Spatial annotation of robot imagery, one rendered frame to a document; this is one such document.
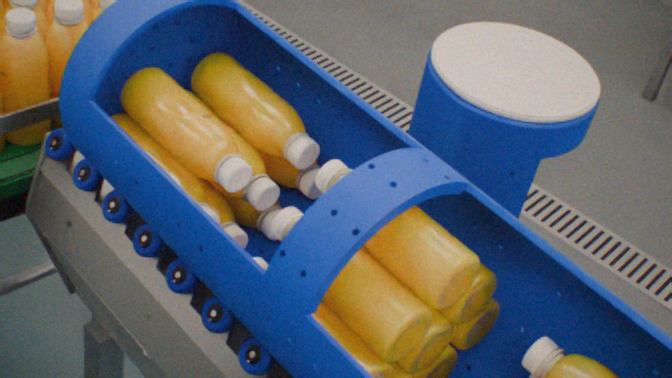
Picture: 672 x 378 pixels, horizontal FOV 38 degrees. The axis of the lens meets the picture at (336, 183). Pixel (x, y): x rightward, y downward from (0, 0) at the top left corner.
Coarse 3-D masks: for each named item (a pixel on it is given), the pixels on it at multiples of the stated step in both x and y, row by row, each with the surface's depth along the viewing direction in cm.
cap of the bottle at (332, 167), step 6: (330, 162) 106; (336, 162) 106; (324, 168) 105; (330, 168) 105; (336, 168) 105; (342, 168) 105; (318, 174) 106; (324, 174) 105; (330, 174) 105; (318, 180) 106; (324, 180) 105; (318, 186) 106; (324, 186) 105
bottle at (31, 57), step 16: (16, 32) 132; (32, 32) 133; (0, 48) 133; (16, 48) 132; (32, 48) 133; (0, 64) 134; (16, 64) 133; (32, 64) 134; (48, 64) 137; (16, 80) 135; (32, 80) 135; (48, 80) 139; (16, 96) 136; (32, 96) 137; (48, 96) 140; (32, 128) 140; (48, 128) 143; (32, 144) 142
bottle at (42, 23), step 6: (12, 6) 137; (18, 6) 137; (24, 6) 137; (30, 6) 138; (36, 6) 138; (6, 12) 138; (36, 12) 139; (42, 12) 140; (36, 18) 139; (42, 18) 140; (0, 24) 140; (36, 24) 139; (42, 24) 140; (48, 24) 142; (42, 30) 140; (42, 36) 140
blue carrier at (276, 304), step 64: (128, 0) 116; (192, 0) 116; (128, 64) 123; (192, 64) 131; (256, 64) 134; (64, 128) 122; (320, 128) 127; (384, 128) 114; (128, 192) 114; (384, 192) 95; (448, 192) 99; (192, 256) 106; (256, 256) 124; (320, 256) 93; (512, 256) 108; (256, 320) 100; (512, 320) 111; (576, 320) 104; (640, 320) 90
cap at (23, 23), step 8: (16, 8) 133; (24, 8) 133; (8, 16) 131; (16, 16) 132; (24, 16) 132; (32, 16) 132; (8, 24) 131; (16, 24) 131; (24, 24) 131; (32, 24) 132; (24, 32) 132
